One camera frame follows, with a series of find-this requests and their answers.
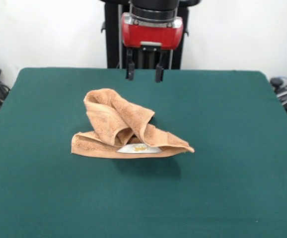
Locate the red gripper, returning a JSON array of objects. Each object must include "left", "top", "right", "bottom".
[{"left": 120, "top": 14, "right": 185, "bottom": 84}]

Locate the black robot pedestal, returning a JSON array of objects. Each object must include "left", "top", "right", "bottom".
[{"left": 99, "top": 0, "right": 202, "bottom": 70}]

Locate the dark green table cloth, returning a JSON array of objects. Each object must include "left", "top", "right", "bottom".
[{"left": 0, "top": 67, "right": 287, "bottom": 238}]

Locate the tan terry towel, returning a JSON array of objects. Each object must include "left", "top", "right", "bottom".
[{"left": 70, "top": 87, "right": 195, "bottom": 159}]

